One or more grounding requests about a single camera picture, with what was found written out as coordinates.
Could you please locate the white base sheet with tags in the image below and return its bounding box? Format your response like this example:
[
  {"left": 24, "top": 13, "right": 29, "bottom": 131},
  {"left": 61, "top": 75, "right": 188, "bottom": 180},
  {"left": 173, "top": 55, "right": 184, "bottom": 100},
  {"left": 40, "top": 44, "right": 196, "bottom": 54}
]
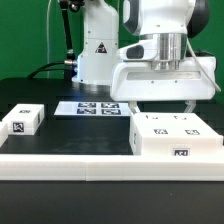
[{"left": 54, "top": 101, "right": 130, "bottom": 117}]

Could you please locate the white U-shaped fence frame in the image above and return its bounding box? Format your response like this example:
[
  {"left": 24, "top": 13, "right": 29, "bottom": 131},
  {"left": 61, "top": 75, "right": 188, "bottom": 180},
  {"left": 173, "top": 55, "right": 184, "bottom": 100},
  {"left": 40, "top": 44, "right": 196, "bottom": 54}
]
[{"left": 0, "top": 119, "right": 224, "bottom": 181}]

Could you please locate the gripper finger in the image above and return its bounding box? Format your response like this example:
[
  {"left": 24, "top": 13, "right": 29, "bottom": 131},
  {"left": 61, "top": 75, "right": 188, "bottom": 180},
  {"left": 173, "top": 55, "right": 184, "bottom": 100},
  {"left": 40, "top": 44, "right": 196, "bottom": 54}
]
[
  {"left": 185, "top": 100, "right": 196, "bottom": 113},
  {"left": 128, "top": 101, "right": 140, "bottom": 114}
]

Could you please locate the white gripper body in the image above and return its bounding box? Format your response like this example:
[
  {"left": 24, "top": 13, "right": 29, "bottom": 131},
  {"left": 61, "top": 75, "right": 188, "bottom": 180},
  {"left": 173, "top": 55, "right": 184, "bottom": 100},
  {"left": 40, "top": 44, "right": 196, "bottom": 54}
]
[{"left": 110, "top": 43, "right": 218, "bottom": 102}]

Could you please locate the black cable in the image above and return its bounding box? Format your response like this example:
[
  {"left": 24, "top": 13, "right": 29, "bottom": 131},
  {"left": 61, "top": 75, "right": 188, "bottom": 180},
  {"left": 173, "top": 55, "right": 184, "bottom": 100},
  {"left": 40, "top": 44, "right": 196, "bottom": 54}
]
[{"left": 27, "top": 61, "right": 74, "bottom": 80}]

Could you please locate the white door panel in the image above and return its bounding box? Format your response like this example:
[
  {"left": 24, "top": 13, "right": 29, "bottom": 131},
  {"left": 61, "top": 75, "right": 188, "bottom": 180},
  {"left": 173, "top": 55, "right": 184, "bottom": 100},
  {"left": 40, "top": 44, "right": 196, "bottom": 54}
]
[
  {"left": 167, "top": 114, "right": 215, "bottom": 136},
  {"left": 134, "top": 113, "right": 174, "bottom": 136}
]

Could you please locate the small white box with tag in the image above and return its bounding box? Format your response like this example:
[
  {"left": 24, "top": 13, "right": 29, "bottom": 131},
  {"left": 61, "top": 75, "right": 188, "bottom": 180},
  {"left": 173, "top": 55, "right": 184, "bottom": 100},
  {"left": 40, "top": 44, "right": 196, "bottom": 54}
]
[{"left": 2, "top": 104, "right": 45, "bottom": 135}]

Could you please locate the white cabinet body box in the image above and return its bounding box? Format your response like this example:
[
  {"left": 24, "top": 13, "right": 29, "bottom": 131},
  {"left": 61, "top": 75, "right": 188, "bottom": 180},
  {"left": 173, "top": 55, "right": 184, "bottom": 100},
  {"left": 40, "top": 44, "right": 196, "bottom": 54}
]
[{"left": 129, "top": 112, "right": 223, "bottom": 158}]

